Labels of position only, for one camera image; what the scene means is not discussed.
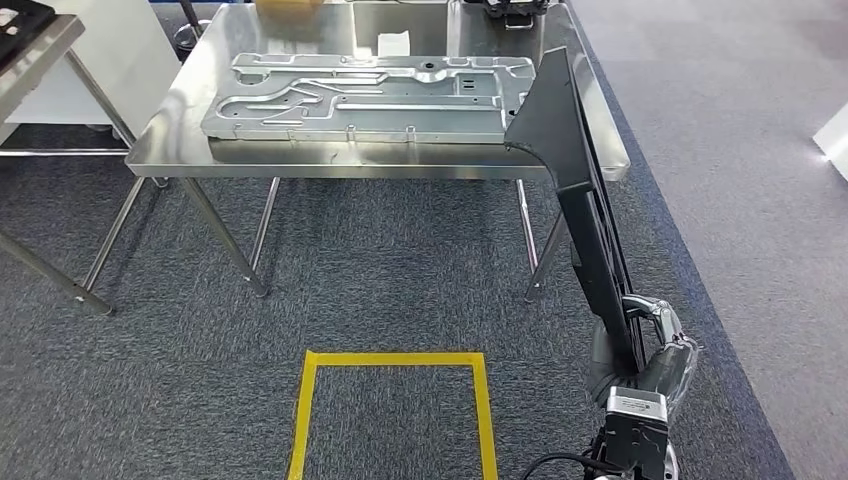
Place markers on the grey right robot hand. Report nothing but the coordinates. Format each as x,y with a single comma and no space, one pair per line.
672,371

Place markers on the long black plastic part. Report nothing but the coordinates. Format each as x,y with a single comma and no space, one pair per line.
563,132

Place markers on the stainless steel workbench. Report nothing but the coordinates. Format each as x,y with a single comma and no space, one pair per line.
199,26

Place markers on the white panel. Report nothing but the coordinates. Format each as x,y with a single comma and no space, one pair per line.
835,142

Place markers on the stamped galvanized metal plate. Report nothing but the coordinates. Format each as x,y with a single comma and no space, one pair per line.
397,119

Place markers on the black remote controller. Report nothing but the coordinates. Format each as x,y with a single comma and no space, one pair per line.
513,10

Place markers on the white paper sheet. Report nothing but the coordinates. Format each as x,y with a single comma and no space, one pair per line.
394,45

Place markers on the white cabinet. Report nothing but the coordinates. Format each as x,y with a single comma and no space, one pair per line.
119,66

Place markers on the small stainless steel table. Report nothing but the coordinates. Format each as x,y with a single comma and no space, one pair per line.
40,50

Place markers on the black tray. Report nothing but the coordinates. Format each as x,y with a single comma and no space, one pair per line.
20,23

